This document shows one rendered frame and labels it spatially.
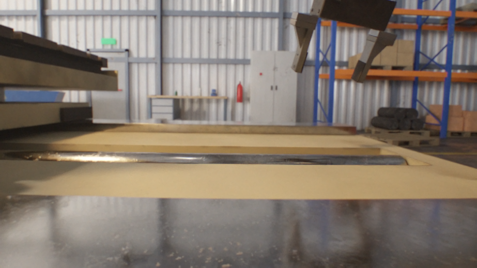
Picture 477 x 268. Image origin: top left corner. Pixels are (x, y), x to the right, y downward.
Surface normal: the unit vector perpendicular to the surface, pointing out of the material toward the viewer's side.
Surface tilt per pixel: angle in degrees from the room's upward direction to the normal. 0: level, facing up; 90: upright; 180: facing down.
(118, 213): 0
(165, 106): 90
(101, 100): 90
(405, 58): 90
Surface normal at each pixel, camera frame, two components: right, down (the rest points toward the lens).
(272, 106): 0.01, 0.08
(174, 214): 0.01, -1.00
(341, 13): 0.09, 0.47
